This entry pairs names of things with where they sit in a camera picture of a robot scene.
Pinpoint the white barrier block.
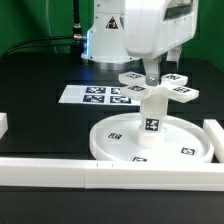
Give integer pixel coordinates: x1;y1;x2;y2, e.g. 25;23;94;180
203;119;224;164
0;113;8;139

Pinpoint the white left barrier block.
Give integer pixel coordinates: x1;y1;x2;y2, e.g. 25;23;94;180
0;113;8;139

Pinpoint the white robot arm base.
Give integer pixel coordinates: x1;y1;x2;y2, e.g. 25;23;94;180
81;0;140;70

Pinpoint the white cross-shaped table base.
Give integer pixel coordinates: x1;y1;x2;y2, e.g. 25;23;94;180
119;72;199;103

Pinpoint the white round table top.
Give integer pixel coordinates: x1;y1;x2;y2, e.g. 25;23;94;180
89;113;214;163

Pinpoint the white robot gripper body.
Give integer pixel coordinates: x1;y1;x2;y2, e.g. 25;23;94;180
124;0;198;59

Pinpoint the white front barrier rail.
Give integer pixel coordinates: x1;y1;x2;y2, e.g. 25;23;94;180
0;157;224;191

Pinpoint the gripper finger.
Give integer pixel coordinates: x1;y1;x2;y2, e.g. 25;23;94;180
166;45;182;70
143;58;160;86

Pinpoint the black vertical cable connector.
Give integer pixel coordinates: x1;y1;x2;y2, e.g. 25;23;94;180
72;0;82;34

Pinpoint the white right barrier block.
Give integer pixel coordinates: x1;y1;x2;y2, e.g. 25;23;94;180
203;119;224;164

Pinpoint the black cable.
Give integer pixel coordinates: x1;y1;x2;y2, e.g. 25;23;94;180
0;35;88;58

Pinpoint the white marker sheet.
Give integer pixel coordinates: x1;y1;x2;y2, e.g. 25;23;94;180
59;85;140;106

